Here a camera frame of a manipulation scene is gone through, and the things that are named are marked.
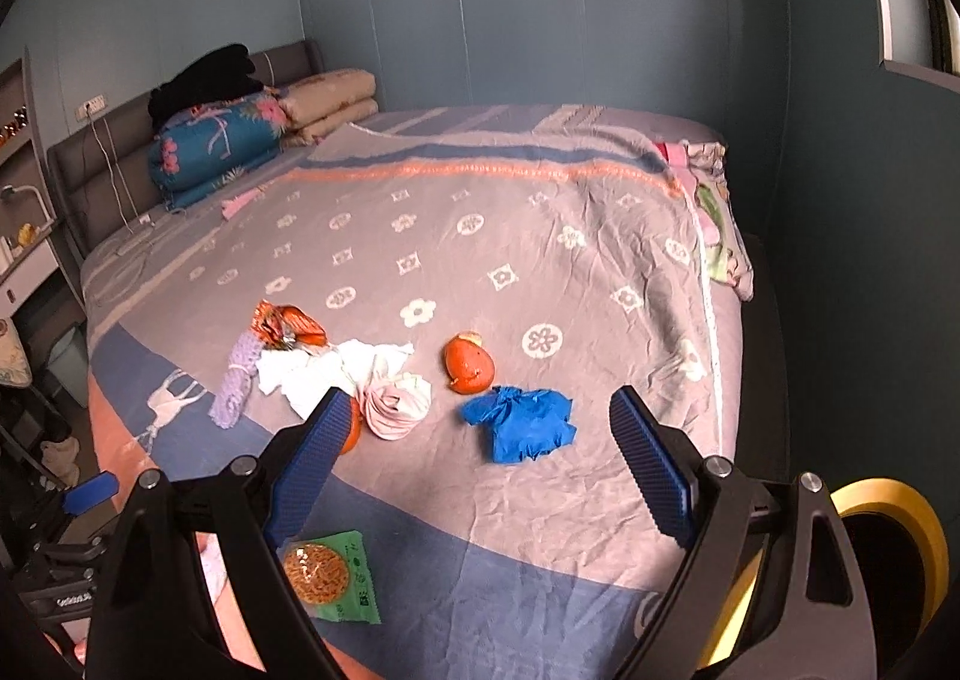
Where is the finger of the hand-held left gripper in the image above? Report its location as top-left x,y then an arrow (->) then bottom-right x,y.
22,471 -> 121,531

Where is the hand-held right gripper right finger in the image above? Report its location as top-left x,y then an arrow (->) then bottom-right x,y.
610,386 -> 878,680

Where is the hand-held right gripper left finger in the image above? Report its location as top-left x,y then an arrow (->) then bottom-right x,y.
82,386 -> 365,680

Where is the pink cloth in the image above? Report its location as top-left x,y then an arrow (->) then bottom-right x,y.
354,371 -> 434,442

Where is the blue glove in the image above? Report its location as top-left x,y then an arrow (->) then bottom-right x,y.
460,385 -> 577,465

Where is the orange snack wrapper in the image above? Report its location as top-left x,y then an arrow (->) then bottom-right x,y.
250,299 -> 331,355

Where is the yellow rimmed trash bin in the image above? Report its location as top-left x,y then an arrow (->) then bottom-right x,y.
694,476 -> 950,670

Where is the white tissue paper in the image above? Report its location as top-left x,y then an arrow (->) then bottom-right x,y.
255,341 -> 415,420

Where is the green snack packet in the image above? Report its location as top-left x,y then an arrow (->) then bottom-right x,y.
281,528 -> 382,625

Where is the purple knitted cloth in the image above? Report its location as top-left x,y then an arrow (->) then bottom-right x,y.
208,331 -> 263,430

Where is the pale green waste bin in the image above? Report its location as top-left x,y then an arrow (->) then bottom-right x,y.
46,327 -> 91,411

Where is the grey bedside shelf unit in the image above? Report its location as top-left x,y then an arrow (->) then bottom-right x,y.
0,46 -> 62,310

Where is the floral bed sheet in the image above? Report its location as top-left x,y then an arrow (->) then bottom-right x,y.
652,138 -> 755,302

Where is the grey printed blanket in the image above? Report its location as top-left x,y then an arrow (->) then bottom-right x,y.
79,104 -> 755,680

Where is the grey padded headboard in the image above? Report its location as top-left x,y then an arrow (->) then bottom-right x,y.
46,38 -> 327,276

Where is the blue floral folded quilt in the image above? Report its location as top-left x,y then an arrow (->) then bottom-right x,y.
148,91 -> 290,212

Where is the tan folded quilt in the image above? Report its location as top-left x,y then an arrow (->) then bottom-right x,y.
277,68 -> 380,148

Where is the black clothing pile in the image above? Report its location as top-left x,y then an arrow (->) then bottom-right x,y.
148,44 -> 278,133

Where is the white charging cable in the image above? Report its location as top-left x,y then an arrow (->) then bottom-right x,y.
88,110 -> 160,255

